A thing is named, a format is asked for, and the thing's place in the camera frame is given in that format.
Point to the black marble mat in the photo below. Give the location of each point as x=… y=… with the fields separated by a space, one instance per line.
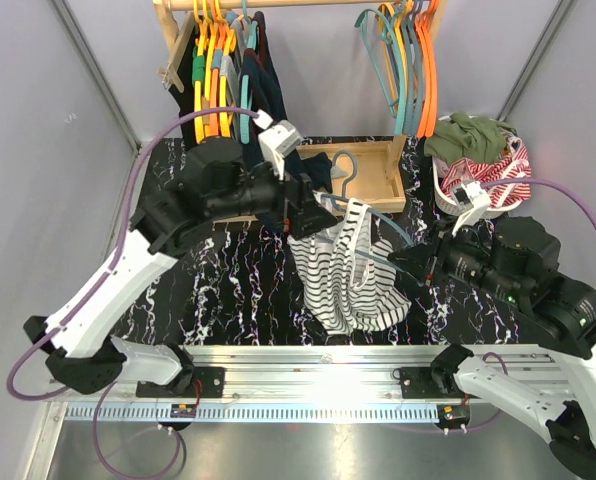
x=240 y=287

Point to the blue grey hanger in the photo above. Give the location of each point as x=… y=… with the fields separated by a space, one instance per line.
x=335 y=199

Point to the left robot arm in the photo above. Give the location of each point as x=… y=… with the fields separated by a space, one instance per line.
x=82 y=354

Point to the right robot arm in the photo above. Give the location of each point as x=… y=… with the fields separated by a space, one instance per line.
x=521 y=269

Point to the yellow hanger left group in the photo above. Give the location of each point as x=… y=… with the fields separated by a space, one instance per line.
x=207 y=125

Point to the teal hanger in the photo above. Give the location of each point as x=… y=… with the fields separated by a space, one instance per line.
x=368 y=28

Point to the orange empty hanger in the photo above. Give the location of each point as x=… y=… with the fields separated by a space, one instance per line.
x=423 y=24

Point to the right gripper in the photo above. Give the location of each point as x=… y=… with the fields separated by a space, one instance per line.
x=420 y=261

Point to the black garment on rack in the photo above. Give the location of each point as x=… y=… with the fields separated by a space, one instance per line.
x=185 y=99

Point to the red striped tank top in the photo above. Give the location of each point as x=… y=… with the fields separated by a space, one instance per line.
x=512 y=163

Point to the white laundry basket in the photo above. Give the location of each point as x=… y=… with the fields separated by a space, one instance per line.
x=446 y=202

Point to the navy garment on rack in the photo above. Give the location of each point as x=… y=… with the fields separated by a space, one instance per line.
x=265 y=90

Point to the black white striped tank top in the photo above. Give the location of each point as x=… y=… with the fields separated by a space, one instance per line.
x=347 y=284

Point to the wooden clothes rack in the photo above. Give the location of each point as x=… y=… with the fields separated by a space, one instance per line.
x=378 y=181

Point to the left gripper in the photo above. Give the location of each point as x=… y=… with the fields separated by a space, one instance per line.
x=305 y=216

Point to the aluminium rail base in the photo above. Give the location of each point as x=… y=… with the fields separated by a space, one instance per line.
x=322 y=384

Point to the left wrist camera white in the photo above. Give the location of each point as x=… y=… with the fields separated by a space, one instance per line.
x=277 y=140

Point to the olive green shirt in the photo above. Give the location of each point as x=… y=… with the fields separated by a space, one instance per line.
x=477 y=138

